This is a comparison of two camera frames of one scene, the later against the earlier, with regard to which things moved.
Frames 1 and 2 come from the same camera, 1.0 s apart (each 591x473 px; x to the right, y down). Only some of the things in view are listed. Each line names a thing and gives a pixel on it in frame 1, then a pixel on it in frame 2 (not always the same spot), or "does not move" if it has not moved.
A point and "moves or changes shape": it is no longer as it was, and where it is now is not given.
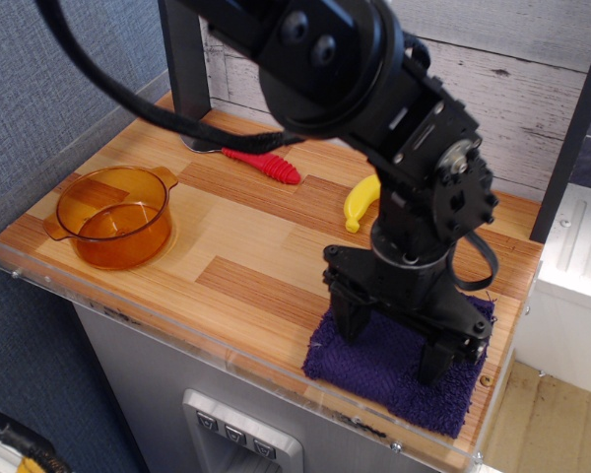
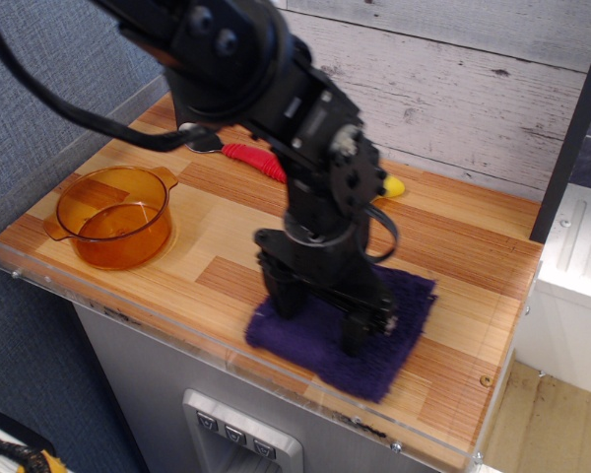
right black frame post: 578,134 does not move
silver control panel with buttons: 226,439 does not move
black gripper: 406,277 to 340,274
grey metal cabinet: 146,373 does not move
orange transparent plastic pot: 118,217 does not move
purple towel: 384,365 moves or changes shape
